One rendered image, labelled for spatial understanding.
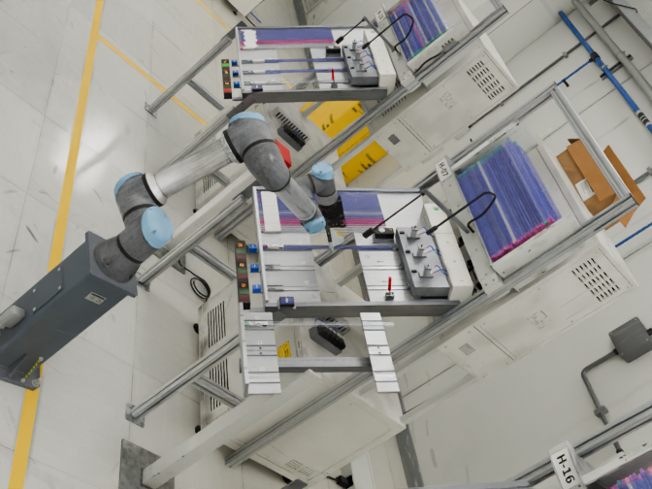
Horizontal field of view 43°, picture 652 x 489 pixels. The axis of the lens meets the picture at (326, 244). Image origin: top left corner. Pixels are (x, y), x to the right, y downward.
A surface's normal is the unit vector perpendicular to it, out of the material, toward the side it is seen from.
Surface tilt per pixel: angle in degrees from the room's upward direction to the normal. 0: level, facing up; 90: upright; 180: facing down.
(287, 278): 43
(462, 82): 90
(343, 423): 90
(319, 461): 90
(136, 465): 0
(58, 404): 0
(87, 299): 90
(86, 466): 0
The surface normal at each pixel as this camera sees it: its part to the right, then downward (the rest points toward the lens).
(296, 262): 0.11, -0.76
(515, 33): 0.13, 0.65
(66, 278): -0.61, -0.40
